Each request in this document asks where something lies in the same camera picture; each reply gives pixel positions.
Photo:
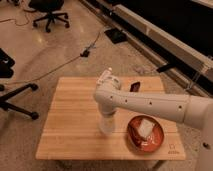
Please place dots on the orange round plate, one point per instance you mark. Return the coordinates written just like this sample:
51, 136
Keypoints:
149, 145

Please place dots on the wooden table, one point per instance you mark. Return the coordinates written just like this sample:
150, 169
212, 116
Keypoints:
71, 131

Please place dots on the black office chair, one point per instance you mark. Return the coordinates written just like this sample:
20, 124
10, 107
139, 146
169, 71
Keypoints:
50, 8

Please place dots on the dark upright eraser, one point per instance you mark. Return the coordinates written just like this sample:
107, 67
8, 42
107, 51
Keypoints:
135, 87

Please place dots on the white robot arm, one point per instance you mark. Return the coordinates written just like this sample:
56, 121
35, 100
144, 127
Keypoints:
194, 111

